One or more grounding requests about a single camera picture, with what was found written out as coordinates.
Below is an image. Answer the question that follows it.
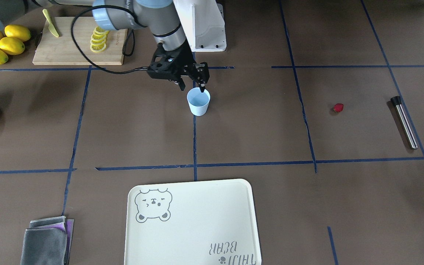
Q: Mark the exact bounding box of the steel muddler black tip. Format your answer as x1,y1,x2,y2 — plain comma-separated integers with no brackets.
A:
390,96,418,150

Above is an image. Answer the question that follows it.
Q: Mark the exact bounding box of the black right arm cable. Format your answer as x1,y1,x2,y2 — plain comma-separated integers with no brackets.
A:
71,5,150,75

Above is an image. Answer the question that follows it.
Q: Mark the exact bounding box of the purple folded cloth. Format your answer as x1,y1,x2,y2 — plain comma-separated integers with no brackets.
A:
54,219,75,265

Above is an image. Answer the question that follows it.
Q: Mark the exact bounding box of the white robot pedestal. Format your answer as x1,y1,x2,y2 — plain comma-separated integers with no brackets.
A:
173,0,227,52

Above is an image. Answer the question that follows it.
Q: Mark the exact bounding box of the yellow-green plastic knife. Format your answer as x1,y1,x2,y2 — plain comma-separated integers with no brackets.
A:
42,9,60,38

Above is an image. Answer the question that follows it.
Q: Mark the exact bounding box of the bamboo cutting board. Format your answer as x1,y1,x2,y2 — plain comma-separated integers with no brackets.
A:
32,17,128,66

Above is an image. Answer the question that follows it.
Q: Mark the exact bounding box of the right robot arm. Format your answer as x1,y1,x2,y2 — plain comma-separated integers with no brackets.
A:
0,0,210,92

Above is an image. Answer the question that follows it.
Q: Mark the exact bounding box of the red strawberry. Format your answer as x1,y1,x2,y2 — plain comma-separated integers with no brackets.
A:
333,103,344,113

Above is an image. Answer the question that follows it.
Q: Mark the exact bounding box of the cream bear serving tray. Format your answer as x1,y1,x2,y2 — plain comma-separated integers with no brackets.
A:
123,179,262,265

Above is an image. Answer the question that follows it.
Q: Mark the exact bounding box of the lemon slice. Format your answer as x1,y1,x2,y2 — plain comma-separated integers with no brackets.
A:
93,26,110,36
90,39,106,46
90,43,107,53
91,34,106,42

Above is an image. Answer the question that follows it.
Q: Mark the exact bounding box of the light blue plastic cup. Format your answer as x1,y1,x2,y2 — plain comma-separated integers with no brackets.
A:
187,87,211,116

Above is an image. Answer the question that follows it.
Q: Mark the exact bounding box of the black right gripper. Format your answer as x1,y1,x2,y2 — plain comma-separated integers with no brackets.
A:
147,40,210,93

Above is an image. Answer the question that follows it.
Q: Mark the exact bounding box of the grey folded cloth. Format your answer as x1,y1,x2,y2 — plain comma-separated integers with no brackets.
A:
20,215,68,265

